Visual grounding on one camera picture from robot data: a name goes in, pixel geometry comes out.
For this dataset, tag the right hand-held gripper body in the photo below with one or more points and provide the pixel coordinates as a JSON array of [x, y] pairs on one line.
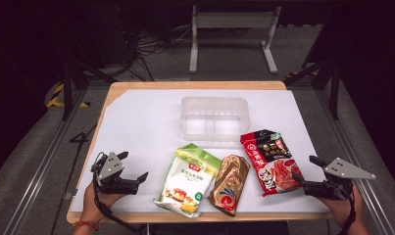
[[343, 171]]

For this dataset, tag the grey metal floor rail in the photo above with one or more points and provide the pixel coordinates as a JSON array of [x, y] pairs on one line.
[[41, 169], [339, 130]]

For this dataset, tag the yellow and black striped tape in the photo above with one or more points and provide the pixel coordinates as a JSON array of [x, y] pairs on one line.
[[54, 98]]

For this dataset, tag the person's right hand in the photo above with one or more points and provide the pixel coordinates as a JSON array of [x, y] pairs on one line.
[[338, 209]]

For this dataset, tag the red and black sauce packet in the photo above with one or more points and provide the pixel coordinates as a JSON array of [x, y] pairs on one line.
[[273, 163]]

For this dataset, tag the gold and brown snack packet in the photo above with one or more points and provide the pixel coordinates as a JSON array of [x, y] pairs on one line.
[[229, 182]]

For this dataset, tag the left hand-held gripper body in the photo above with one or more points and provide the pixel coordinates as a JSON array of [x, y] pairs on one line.
[[110, 167]]

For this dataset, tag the person's left hand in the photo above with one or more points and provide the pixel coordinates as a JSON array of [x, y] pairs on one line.
[[97, 202]]

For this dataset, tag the green and white food packet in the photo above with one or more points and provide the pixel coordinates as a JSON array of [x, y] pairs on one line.
[[185, 179]]

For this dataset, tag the black tripod stand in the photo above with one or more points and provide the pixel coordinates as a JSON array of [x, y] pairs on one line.
[[67, 91], [334, 94]]

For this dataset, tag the clear plastic container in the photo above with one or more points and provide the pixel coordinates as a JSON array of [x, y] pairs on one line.
[[214, 111]]

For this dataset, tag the grey metal stand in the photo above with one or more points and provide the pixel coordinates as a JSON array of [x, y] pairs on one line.
[[234, 19]]

